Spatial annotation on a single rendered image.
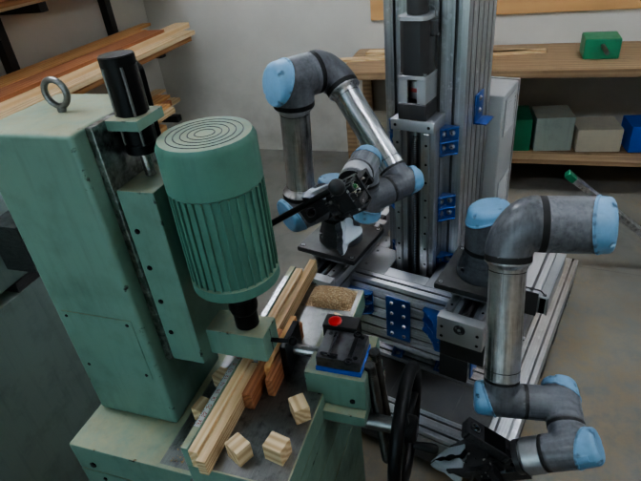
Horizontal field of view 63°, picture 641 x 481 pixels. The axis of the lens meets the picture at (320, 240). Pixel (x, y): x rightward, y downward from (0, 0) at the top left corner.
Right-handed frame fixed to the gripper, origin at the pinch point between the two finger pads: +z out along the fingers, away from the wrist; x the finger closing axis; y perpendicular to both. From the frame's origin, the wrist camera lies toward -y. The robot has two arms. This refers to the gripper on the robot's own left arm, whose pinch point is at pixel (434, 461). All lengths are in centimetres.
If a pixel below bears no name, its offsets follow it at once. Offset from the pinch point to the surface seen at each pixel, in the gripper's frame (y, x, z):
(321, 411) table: -27.1, -6.0, 11.7
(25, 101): -150, 131, 178
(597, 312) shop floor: 90, 147, -18
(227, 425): -40.4, -18.4, 21.9
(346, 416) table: -24.1, -5.8, 7.0
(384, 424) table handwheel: -16.7, -2.6, 2.6
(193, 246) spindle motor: -74, -9, 6
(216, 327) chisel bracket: -54, -4, 22
